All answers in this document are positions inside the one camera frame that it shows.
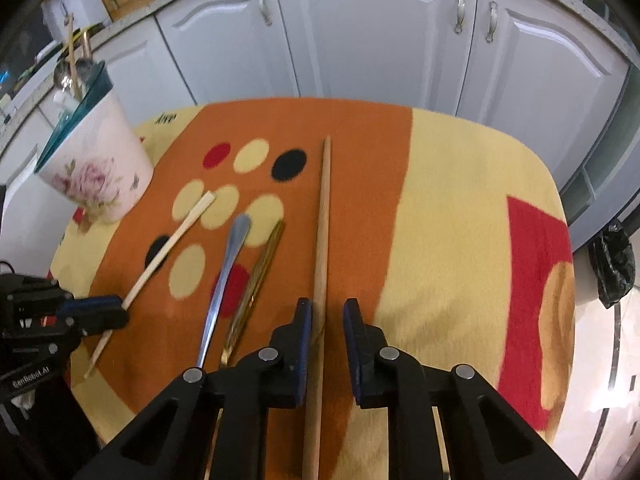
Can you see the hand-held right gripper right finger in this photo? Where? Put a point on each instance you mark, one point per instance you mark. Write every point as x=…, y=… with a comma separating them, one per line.
x=352, y=355

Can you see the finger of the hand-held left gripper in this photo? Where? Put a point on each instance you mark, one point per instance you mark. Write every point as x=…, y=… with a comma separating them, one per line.
x=97, y=304
x=102, y=321

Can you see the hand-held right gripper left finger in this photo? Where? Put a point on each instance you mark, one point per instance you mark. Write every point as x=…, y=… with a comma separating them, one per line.
x=304, y=355

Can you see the pale bamboo chopstick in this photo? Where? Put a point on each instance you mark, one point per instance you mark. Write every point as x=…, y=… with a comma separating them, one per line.
x=170, y=245

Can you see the floral cup with teal rim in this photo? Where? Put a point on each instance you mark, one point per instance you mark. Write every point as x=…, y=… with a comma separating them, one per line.
x=100, y=160

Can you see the white ceramic spoon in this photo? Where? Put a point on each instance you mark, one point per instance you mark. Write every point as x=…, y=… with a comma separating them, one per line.
x=65, y=100

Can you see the silver metal spoon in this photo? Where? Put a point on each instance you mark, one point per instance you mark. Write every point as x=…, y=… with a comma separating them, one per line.
x=65, y=76

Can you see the orange printed blanket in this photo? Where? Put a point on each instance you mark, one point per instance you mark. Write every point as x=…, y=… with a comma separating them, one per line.
x=425, y=260

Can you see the white cabinet door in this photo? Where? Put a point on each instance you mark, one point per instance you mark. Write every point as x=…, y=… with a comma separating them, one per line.
x=150, y=70
x=550, y=85
x=375, y=35
x=225, y=45

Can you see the black trash bag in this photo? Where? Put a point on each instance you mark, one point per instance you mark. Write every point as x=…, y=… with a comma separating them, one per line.
x=612, y=260

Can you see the white open shelf unit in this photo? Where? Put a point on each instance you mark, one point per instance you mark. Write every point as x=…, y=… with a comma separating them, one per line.
x=600, y=160

